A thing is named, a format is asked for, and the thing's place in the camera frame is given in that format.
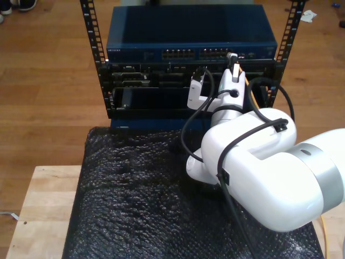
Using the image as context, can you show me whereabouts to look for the crumpled white paper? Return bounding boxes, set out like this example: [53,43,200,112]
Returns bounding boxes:
[300,10,318,23]

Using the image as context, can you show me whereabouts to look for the black equipment rack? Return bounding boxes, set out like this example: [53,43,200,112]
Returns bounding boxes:
[79,0,307,121]

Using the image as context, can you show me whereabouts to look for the person's dark shoe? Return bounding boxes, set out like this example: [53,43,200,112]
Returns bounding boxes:
[18,0,38,11]
[0,0,13,16]

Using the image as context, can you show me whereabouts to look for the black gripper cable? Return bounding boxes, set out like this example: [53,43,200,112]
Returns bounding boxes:
[216,77,296,259]

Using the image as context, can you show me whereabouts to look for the black bubble mat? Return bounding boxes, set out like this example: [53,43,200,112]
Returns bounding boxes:
[61,126,324,259]

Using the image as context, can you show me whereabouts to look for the blue network switch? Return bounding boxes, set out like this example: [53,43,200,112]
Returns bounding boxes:
[106,4,278,64]

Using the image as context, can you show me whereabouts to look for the yellow network cable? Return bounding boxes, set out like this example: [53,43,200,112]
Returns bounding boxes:
[238,63,332,259]

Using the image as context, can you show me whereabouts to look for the black camera cable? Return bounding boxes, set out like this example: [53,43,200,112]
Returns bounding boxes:
[180,66,238,163]

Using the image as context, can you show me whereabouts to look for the black rack server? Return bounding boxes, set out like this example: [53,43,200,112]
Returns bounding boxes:
[98,61,284,90]

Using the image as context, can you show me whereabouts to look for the grey flat strap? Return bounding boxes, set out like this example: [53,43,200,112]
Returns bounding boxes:
[0,212,20,221]

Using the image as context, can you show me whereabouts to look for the low blue rack unit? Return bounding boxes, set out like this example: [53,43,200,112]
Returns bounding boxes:
[110,118,213,132]

